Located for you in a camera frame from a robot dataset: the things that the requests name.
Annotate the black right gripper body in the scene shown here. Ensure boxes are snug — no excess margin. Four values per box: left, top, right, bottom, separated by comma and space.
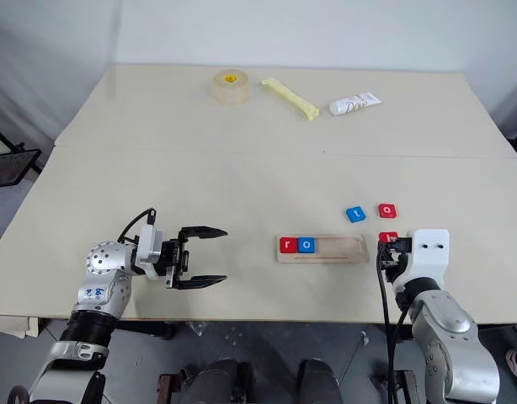
376, 237, 413, 282

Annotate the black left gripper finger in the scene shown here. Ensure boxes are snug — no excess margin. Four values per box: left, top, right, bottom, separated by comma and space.
178, 226, 230, 245
173, 274, 229, 291

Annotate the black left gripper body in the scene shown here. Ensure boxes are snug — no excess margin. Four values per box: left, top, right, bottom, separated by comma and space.
157, 237, 190, 290

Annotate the blue letter t block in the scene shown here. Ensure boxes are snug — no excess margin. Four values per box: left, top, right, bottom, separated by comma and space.
344, 205, 368, 224

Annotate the wooden letter tray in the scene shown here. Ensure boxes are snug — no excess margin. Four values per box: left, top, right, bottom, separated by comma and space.
276, 234, 370, 265

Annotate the dark rounded shape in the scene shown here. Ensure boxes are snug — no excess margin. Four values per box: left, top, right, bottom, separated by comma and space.
184, 357, 254, 404
297, 357, 343, 404

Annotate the beige tape roll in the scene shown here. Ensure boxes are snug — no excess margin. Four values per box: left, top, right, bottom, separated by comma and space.
211, 69, 250, 107

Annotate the white Dove tube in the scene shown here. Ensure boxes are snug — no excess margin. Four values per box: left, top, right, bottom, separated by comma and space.
328, 90, 383, 118

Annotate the long yellow packet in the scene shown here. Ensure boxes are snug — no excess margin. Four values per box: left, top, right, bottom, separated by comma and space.
260, 77, 320, 123

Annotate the black tablet on stand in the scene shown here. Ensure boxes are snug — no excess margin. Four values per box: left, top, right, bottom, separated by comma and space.
0, 148, 43, 191

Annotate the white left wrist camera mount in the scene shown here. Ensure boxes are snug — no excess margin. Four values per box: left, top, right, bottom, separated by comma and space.
135, 224, 165, 279

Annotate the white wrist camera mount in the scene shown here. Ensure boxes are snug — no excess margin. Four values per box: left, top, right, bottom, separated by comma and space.
135, 224, 165, 279
397, 228, 450, 292

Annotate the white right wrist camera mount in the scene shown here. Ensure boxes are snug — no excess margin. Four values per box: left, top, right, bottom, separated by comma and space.
397, 228, 450, 292

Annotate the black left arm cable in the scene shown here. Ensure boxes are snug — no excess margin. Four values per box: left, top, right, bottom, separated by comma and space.
116, 207, 157, 246

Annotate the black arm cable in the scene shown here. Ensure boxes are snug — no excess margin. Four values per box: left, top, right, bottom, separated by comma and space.
375, 242, 412, 404
116, 207, 157, 246

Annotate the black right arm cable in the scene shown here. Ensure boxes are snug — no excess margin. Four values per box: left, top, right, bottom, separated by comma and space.
375, 242, 412, 404

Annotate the black table frame bar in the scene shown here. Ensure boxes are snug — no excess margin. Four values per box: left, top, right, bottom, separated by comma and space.
114, 320, 176, 341

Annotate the rusty brown metal bracket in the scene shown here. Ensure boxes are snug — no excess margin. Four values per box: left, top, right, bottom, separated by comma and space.
392, 368, 424, 404
157, 371, 189, 404

